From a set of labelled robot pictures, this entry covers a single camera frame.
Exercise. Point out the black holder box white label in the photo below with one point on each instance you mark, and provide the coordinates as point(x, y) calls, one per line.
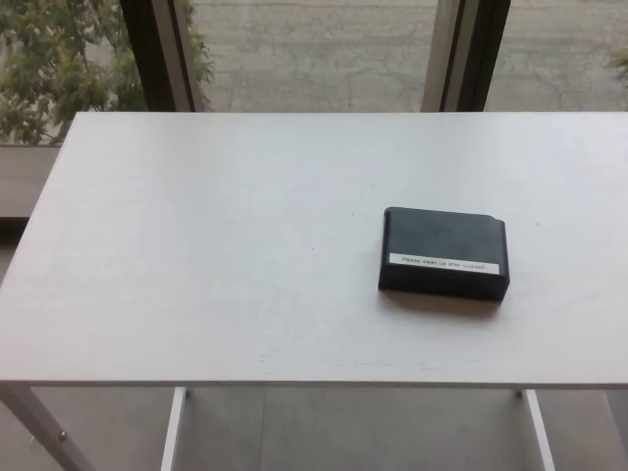
point(441, 235)

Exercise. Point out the white rectangular table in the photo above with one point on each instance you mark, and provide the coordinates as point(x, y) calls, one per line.
point(196, 245)

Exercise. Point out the brown window sill ledge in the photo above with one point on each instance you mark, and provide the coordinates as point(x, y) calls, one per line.
point(24, 181)

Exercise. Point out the green leafy tree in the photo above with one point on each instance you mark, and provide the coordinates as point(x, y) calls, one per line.
point(59, 68)

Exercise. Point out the dark window frame post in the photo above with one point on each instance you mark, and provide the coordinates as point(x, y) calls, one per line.
point(154, 49)
point(471, 49)

